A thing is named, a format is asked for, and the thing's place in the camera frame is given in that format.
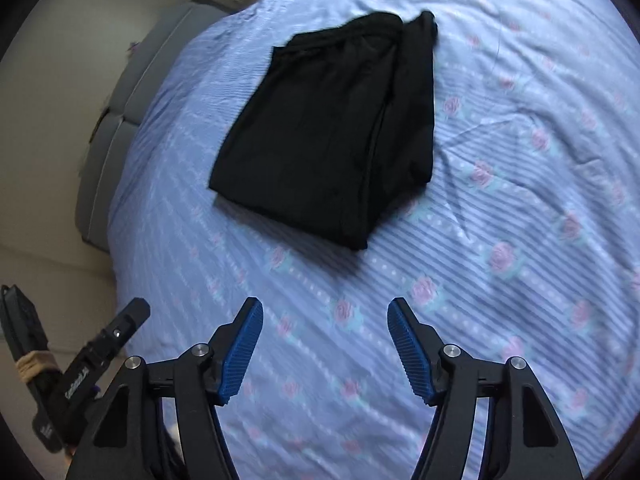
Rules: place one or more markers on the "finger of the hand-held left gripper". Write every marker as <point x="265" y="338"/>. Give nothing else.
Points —
<point x="122" y="325"/>
<point x="20" y="320"/>

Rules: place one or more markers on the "blue floral bed sheet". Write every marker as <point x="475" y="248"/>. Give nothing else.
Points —
<point x="500" y="185"/>

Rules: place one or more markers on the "black pants with white logo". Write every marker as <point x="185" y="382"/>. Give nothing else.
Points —
<point x="325" y="135"/>

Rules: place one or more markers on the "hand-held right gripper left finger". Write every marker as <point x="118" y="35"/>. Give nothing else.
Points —
<point x="242" y="350"/>

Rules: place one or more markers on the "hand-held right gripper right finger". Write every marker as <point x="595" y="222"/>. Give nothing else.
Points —
<point x="407" y="350"/>

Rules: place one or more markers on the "grey padded headboard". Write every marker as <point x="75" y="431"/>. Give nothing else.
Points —
<point x="120" y="150"/>

